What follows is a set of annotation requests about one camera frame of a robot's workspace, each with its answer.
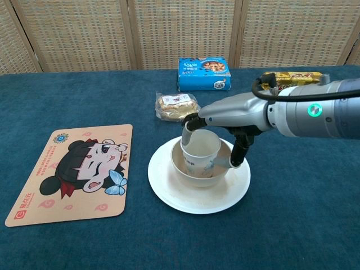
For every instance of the bread in clear wrapper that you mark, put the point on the bread in clear wrapper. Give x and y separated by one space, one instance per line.
174 108

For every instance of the gold snack packet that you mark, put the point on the gold snack packet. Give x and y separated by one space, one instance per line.
295 77

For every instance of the woven folding screen panel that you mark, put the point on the woven folding screen panel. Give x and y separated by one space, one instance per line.
11 42
182 28
289 28
356 56
78 33

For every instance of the cartoon girl mouse pad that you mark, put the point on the cartoon girl mouse pad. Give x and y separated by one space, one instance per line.
70 174

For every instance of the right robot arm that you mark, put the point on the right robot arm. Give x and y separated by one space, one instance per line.
332 115

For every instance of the white plate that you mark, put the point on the white plate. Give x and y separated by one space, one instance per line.
197 201

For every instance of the white paper cup blue flower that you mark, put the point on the white paper cup blue flower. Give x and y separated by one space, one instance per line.
201 146

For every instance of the blue tablecloth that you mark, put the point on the blue tablecloth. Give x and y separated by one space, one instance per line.
84 98

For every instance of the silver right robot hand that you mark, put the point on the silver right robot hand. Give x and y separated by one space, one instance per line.
239 112

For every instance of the beige bowl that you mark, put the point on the beige bowl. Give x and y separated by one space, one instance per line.
197 180

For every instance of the blue cookie box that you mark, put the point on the blue cookie box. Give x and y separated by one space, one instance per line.
202 76

